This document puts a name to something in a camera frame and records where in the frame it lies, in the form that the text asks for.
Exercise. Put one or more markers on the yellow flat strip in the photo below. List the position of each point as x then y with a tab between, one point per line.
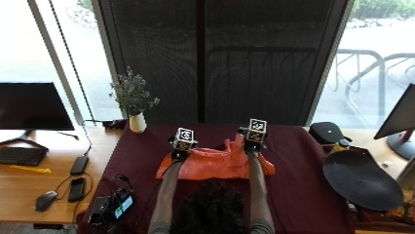
29	169

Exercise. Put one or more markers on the grey metal bike rack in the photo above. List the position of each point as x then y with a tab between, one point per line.
380	84
358	79

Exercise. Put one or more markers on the person's right hand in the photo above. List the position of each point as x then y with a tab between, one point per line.
254	146

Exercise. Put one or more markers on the black phone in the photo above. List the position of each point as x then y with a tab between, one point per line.
77	189

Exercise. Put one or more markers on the green flower bunch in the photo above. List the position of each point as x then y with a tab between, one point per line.
132	94

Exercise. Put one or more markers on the yellow small object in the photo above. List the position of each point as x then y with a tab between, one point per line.
340	146

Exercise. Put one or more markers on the white marker cube glove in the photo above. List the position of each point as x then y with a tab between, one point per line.
257	128
185	136

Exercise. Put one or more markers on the black oval seat shell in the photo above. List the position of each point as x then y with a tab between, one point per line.
360	178

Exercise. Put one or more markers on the black power adapter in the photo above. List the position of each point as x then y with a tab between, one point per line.
78	165

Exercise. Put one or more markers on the black monitor with round base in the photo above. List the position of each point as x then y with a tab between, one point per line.
399	117

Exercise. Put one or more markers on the black monitor with thin stand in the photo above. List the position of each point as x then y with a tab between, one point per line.
29	105

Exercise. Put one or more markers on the black keyboard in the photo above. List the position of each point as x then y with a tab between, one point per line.
21	156

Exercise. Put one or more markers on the small white object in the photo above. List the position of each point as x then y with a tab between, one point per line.
386	163

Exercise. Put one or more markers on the maroon tablecloth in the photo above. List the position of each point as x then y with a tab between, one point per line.
298	182

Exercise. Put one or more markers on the white vase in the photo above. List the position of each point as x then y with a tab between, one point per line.
137	123

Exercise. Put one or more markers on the grey window frame post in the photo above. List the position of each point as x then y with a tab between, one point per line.
56	61

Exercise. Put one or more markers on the wooden desk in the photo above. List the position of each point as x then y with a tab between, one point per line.
25	185

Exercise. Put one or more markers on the white marker cube left glove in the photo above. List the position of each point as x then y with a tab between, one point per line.
185	136

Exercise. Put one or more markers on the orange cloth garment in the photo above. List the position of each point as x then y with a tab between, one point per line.
207	164

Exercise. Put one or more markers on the black box behind vase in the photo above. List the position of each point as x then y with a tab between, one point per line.
113	124

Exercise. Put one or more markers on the white marker cube right glove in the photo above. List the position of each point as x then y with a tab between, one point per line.
257	128

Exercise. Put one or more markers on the dark mesh screen panel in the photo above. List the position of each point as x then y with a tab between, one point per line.
259	65

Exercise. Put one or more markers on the person's grey shirt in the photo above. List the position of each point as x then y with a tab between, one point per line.
158	228

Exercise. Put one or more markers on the person's left hand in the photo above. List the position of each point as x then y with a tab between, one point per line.
181	153

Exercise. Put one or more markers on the black computer mouse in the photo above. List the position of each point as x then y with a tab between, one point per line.
45	200

